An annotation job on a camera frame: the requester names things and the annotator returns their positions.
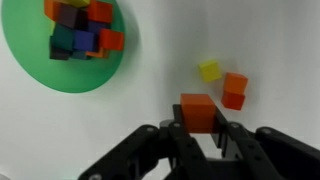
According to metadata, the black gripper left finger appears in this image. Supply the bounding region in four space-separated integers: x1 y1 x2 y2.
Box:
78 104 214 180

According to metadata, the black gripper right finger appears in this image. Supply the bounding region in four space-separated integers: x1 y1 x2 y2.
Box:
213 107 320 180

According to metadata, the deep orange building block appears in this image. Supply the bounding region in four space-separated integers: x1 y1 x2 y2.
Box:
180 93 217 134

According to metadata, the red-orange building block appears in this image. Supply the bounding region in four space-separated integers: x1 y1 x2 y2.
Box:
98 28 126 52
220 90 246 111
86 0 114 24

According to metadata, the light orange building block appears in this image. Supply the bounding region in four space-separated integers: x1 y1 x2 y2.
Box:
222 72 249 95

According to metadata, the small yellow building block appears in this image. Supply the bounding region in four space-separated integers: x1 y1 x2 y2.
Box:
198 59 223 84

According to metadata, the blue building block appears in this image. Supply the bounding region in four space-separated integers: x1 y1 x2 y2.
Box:
72 29 100 53

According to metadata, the dark purple building block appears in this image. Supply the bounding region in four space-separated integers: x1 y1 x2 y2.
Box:
49 46 72 61

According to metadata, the teal building block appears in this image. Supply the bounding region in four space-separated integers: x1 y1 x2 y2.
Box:
49 23 76 52

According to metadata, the green plastic bowl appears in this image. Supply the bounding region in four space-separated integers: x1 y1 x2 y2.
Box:
0 0 126 94

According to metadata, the dark brown building block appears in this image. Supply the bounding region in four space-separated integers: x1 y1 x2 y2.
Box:
56 3 88 30

